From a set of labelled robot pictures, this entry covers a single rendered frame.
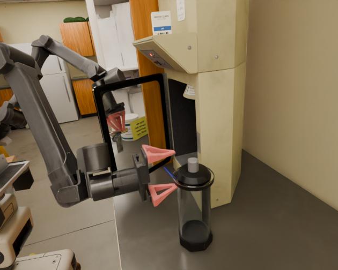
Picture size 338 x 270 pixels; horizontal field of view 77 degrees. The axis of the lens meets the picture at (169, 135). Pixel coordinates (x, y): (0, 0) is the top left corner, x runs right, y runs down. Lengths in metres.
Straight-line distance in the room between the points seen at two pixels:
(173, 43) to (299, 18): 0.51
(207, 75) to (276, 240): 0.51
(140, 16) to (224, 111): 0.50
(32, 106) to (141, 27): 0.52
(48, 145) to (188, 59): 0.40
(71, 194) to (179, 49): 0.42
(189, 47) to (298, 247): 0.61
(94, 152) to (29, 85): 0.24
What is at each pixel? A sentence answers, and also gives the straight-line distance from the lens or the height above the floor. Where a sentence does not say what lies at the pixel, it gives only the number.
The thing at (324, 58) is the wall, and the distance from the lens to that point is 0.87.
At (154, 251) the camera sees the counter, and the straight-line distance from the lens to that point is 0.70.
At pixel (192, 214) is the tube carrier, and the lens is 0.59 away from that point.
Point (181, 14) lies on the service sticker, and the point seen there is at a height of 1.56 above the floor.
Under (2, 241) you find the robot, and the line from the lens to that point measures 1.21.
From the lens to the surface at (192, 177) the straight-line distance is 0.54.
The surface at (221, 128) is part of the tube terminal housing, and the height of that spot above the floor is 1.24.
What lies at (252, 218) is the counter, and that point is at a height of 0.94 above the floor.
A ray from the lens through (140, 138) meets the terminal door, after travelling 0.84.
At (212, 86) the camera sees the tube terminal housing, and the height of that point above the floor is 1.37.
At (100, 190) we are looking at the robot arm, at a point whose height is 1.21.
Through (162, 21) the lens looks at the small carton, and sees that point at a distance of 0.65.
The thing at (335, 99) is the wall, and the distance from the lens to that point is 0.85.
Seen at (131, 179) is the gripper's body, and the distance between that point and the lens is 0.50.
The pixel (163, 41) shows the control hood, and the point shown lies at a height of 1.49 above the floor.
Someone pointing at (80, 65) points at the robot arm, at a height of 1.44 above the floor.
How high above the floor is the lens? 1.48
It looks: 23 degrees down
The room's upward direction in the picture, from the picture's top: 6 degrees counter-clockwise
